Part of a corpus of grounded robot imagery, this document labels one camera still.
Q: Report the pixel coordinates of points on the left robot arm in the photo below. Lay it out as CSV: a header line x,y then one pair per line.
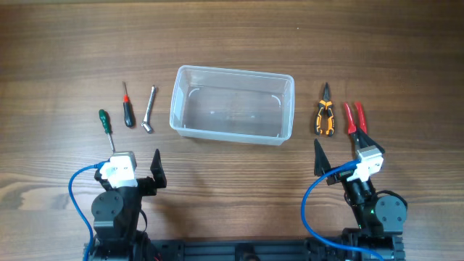
x,y
116,211

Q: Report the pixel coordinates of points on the silver socket wrench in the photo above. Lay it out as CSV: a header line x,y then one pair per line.
x,y
145,122

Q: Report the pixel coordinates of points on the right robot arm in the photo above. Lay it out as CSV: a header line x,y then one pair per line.
x,y
380,215

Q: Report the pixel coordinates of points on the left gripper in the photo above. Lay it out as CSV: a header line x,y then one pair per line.
x,y
143,185

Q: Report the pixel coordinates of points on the red handle wire stripper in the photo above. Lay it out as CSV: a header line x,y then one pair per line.
x,y
356,125

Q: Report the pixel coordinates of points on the orange black needle-nose pliers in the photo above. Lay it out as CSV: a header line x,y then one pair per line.
x,y
325,110

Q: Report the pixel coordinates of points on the clear plastic container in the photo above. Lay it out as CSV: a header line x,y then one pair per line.
x,y
233,105

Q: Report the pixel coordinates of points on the green handle screwdriver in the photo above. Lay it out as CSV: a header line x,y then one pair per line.
x,y
104,118

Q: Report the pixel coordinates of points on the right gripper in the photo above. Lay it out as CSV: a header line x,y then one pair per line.
x,y
341,174

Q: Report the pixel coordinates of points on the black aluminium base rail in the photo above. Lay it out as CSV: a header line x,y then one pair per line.
x,y
294,250

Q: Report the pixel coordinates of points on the black red screwdriver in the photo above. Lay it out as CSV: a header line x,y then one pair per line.
x,y
127,107

